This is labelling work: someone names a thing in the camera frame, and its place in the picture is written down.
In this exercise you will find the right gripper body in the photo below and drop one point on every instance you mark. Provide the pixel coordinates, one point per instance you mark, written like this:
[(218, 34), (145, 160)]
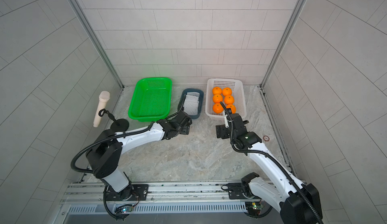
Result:
[(226, 132)]

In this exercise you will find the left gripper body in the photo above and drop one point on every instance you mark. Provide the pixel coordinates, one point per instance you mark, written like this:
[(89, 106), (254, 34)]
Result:
[(184, 130)]

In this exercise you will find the white foam net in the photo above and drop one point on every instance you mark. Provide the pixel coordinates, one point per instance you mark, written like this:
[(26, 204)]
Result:
[(191, 107), (192, 96)]

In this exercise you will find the netted orange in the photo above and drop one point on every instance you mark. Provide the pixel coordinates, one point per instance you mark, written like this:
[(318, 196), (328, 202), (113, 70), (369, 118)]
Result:
[(217, 98), (226, 91), (217, 108), (232, 108), (229, 99)]

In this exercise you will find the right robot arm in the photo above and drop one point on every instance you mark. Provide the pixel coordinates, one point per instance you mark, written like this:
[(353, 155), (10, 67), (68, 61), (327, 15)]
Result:
[(296, 202)]

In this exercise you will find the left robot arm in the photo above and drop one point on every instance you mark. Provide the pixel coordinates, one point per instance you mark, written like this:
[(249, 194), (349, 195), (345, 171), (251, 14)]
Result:
[(102, 157)]

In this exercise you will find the dark blue plastic tub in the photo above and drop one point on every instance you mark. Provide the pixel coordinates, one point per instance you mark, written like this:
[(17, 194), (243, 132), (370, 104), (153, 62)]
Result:
[(183, 97)]

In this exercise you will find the green plastic basket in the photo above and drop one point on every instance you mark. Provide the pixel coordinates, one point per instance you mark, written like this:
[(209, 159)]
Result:
[(151, 99)]

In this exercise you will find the white plastic basket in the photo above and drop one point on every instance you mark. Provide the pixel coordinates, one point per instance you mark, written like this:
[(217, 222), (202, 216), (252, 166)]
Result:
[(237, 92)]

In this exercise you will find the right green circuit board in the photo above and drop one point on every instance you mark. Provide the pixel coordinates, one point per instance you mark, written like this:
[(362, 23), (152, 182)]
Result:
[(254, 208)]

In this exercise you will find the green circuit board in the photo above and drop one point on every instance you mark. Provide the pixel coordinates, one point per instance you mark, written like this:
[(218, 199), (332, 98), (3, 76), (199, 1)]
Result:
[(124, 209), (254, 208)]

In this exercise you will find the left green circuit board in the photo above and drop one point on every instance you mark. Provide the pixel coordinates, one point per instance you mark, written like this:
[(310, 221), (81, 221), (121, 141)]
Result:
[(124, 209)]

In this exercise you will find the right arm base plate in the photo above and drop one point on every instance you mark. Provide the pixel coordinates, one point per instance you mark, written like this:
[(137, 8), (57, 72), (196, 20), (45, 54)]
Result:
[(235, 191)]

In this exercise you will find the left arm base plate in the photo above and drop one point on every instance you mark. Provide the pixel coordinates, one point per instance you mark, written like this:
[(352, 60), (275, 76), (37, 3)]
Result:
[(133, 192)]

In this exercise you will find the aluminium rail frame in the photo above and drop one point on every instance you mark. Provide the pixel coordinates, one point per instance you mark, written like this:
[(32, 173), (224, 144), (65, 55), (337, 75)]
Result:
[(88, 199)]

